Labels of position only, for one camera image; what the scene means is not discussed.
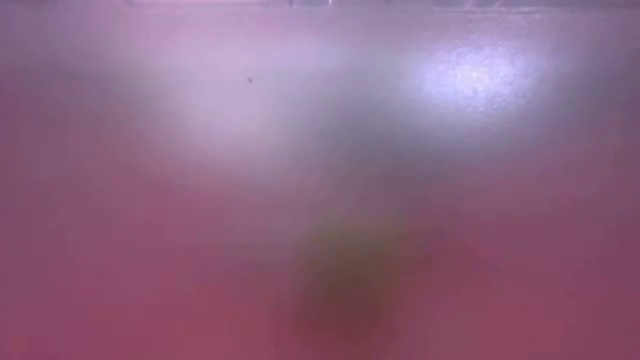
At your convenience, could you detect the translucent pink plastic bin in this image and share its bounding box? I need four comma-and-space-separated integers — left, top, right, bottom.
0, 3, 640, 360

